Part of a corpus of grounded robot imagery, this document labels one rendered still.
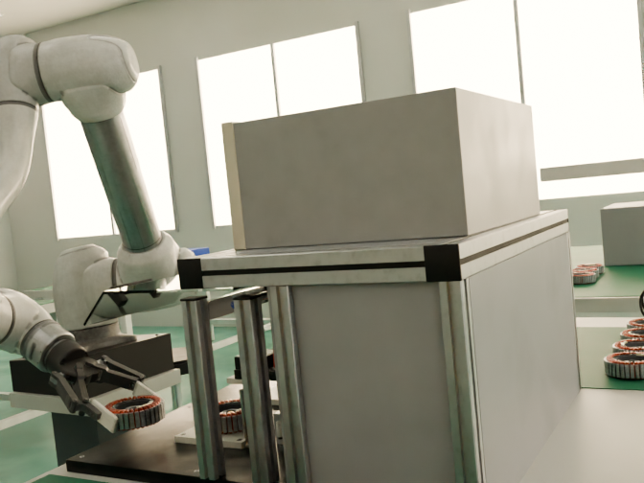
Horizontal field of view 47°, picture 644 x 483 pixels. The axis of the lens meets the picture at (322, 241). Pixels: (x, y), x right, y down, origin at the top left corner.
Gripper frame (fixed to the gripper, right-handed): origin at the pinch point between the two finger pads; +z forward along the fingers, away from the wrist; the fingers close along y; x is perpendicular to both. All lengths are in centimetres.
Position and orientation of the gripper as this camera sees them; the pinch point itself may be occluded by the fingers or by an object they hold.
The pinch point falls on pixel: (132, 410)
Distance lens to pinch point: 144.1
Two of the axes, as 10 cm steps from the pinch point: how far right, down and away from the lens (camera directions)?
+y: -4.8, 1.0, -8.7
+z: 8.0, 4.5, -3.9
